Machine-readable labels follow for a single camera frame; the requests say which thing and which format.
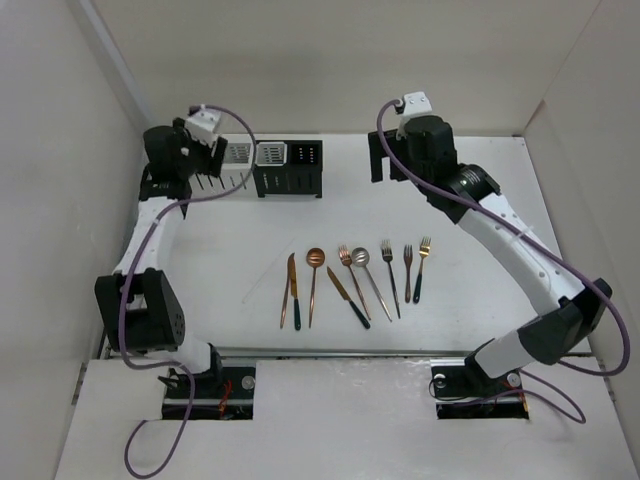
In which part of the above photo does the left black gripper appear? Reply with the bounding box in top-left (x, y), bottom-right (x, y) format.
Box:
top-left (177, 120), bottom-right (226, 179)

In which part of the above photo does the copper small fork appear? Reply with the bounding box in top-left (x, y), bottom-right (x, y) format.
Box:
top-left (403, 244), bottom-right (413, 303)

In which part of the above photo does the gold fork green handle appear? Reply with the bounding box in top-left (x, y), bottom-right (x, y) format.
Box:
top-left (412, 236), bottom-right (431, 304)

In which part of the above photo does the gold knife green handle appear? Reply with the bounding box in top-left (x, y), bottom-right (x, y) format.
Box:
top-left (288, 254), bottom-right (302, 331)

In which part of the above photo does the rose gold knife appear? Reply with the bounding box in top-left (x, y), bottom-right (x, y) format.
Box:
top-left (279, 253), bottom-right (295, 329)

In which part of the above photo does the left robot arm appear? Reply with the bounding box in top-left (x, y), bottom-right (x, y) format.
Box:
top-left (94, 108), bottom-right (227, 397)

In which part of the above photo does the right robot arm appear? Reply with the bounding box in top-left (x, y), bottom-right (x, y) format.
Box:
top-left (368, 115), bottom-right (613, 395)

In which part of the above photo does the white utensil caddy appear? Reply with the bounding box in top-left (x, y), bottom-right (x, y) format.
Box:
top-left (190, 142), bottom-right (256, 198)

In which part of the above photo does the black utensil caddy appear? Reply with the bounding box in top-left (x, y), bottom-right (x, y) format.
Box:
top-left (253, 140), bottom-right (323, 198)

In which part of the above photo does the silver spoon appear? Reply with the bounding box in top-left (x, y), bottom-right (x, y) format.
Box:
top-left (351, 247), bottom-right (392, 322)

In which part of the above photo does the rose gold fork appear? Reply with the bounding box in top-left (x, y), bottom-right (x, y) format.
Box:
top-left (338, 245), bottom-right (371, 320)

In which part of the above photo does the copper spoon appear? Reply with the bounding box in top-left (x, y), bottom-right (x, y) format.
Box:
top-left (306, 247), bottom-right (326, 328)

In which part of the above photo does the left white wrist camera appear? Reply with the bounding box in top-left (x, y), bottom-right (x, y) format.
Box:
top-left (185, 105), bottom-right (222, 147)

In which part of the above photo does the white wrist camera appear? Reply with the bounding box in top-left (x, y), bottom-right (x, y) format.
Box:
top-left (185, 105), bottom-right (222, 147)
top-left (394, 91), bottom-right (433, 119)

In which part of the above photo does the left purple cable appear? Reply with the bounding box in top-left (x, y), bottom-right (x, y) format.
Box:
top-left (117, 103), bottom-right (257, 479)

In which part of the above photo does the aluminium frame left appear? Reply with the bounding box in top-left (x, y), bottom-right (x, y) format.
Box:
top-left (99, 137), bottom-right (171, 359)

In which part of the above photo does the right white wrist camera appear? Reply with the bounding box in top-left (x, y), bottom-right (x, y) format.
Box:
top-left (394, 91), bottom-right (433, 119)

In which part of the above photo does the silver fork black handle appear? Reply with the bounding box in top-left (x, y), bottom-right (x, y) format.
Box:
top-left (381, 239), bottom-right (401, 318)

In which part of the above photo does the gold knife dark handle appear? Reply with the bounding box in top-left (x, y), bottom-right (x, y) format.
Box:
top-left (326, 267), bottom-right (371, 330)

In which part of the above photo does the aluminium rail front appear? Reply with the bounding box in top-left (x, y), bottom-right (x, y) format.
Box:
top-left (217, 347), bottom-right (469, 359)

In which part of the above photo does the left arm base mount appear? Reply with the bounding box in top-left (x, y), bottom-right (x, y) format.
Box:
top-left (158, 364), bottom-right (256, 421)

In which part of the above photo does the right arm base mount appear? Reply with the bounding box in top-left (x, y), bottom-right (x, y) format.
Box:
top-left (429, 359), bottom-right (529, 420)

